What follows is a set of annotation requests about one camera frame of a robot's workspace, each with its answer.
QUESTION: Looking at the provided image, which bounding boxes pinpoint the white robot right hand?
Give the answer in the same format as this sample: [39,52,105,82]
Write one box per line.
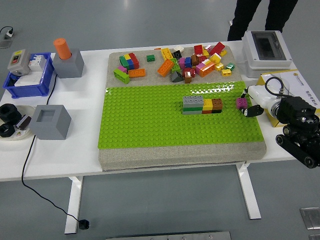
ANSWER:
[239,84,277,119]

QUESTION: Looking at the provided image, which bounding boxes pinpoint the lime long toy brick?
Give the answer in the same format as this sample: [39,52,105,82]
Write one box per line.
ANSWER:
[113,68,131,85]

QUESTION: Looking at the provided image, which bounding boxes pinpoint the glossy orange long brick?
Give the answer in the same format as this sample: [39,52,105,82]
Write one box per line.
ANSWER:
[199,61,216,78]

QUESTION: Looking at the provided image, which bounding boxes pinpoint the red long toy brick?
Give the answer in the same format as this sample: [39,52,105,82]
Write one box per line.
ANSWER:
[128,52,141,69]
[208,41,226,56]

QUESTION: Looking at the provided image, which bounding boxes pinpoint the dark grey sloped brick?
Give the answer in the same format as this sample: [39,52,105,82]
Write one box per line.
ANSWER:
[170,70,185,83]

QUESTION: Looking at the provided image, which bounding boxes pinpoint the orange long toy brick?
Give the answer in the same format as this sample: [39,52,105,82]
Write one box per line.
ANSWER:
[127,67,148,79]
[157,58,176,77]

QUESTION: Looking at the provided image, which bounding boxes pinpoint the yellow long toy brick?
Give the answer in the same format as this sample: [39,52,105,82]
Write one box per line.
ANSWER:
[160,47,174,61]

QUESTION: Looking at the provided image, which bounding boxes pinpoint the green studded baseplate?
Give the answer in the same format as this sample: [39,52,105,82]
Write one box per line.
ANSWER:
[97,81,265,150]

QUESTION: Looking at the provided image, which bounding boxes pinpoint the white electrical distribution box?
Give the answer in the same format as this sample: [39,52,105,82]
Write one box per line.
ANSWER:
[236,30,298,79]

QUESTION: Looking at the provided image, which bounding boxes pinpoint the yellow white cardboard box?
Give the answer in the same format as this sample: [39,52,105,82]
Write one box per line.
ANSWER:
[257,69,320,128]

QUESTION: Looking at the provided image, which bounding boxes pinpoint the person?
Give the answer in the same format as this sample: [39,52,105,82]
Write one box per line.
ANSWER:
[226,0,300,42]

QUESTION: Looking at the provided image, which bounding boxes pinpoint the white table leg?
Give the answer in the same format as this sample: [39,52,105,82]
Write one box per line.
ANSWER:
[236,163,262,221]
[64,176,84,235]

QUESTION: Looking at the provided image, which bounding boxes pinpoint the grey metal floor strip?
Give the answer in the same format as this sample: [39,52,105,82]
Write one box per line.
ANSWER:
[105,231,232,240]

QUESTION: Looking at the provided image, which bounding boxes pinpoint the grey cube holder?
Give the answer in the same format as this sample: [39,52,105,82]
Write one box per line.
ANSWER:
[29,104,73,141]
[51,48,85,80]

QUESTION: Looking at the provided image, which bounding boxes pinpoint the orange cylinder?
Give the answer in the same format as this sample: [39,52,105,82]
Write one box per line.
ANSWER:
[53,37,73,61]

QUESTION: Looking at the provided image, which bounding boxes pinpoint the white circuit breaker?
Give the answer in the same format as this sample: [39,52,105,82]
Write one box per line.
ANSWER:
[27,54,47,72]

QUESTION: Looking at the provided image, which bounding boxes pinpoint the blue plastic bin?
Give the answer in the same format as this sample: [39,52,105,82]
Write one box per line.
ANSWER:
[2,51,55,99]

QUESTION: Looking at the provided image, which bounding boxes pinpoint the brown white block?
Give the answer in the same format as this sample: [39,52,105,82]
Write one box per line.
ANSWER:
[16,114,33,131]

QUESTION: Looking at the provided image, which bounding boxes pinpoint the white plate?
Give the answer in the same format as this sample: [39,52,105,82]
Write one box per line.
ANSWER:
[0,104,37,141]

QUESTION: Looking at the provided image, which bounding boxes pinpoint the large black nut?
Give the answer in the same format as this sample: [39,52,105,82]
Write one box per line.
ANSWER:
[0,103,23,124]
[0,123,16,138]

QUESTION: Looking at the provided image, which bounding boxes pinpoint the white switch panel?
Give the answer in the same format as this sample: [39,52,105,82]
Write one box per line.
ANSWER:
[13,72,42,87]

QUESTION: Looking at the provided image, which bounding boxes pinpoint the black power cable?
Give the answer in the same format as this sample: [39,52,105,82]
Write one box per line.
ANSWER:
[21,73,81,223]

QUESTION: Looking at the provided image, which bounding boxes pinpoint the grey switch box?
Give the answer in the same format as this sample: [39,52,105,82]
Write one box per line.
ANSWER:
[6,48,31,76]

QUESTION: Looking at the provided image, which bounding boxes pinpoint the white plug with cord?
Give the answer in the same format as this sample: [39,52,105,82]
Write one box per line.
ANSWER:
[0,26,16,39]

